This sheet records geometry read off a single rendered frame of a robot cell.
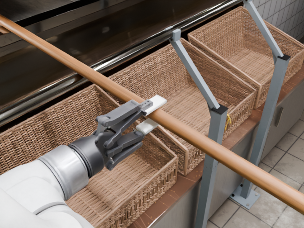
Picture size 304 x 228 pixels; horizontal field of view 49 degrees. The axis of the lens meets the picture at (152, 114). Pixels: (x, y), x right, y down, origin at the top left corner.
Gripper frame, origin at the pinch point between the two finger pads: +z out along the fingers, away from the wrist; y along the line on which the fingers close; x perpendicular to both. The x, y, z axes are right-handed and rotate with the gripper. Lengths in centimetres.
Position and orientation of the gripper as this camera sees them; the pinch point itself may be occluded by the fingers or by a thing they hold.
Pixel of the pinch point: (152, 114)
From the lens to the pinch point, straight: 73.6
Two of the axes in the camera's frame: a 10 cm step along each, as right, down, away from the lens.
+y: 0.0, 7.8, 6.3
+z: 6.9, -4.5, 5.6
